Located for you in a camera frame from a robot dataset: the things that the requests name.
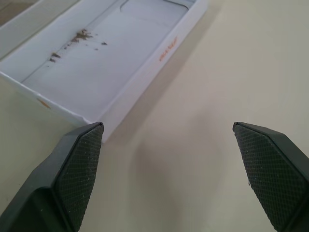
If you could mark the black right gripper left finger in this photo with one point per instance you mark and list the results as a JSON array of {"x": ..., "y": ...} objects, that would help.
[{"x": 72, "y": 174}]

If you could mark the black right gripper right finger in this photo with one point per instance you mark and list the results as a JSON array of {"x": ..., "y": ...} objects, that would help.
[{"x": 270, "y": 169}]

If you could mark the white box with orange phone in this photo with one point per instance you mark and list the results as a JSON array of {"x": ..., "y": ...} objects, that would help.
[{"x": 96, "y": 72}]

